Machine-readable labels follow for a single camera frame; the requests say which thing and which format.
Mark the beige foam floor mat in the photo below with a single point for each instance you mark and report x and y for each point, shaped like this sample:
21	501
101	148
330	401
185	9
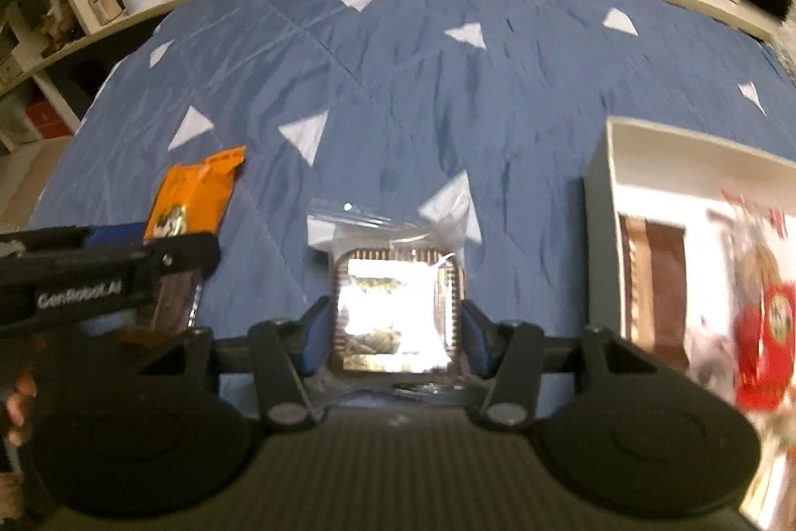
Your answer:
25	182

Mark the red box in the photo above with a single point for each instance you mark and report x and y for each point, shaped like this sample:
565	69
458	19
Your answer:
50	120

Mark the clear storage bin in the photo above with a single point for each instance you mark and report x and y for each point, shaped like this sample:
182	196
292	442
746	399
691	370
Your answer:
15	120

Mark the blue quilted blanket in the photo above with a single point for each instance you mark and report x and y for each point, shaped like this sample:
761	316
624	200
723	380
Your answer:
404	102

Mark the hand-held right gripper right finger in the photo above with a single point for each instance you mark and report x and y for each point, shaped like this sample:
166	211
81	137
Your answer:
476	338

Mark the red snack packet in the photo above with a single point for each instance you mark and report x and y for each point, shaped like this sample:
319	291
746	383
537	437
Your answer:
762	344

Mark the small lidded jar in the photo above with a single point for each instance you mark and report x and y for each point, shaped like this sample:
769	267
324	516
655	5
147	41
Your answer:
106	5

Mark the brown cake clear packet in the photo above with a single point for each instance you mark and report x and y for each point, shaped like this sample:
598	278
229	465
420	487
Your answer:
395	313

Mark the person's left hand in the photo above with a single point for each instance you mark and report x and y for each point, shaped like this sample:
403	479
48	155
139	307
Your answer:
22	388

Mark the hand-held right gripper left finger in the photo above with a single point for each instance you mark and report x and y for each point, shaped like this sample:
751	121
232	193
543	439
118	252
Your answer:
314	335

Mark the orange snack bar packet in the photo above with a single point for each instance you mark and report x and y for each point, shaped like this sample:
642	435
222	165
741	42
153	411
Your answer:
199	189

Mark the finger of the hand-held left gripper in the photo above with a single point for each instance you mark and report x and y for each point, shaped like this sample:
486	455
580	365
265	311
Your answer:
115	240
186	257

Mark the white box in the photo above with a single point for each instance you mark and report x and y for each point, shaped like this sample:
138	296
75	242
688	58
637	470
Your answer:
600	232

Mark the brown striped snack packet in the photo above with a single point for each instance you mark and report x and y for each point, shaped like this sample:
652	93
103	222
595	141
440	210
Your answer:
659	288

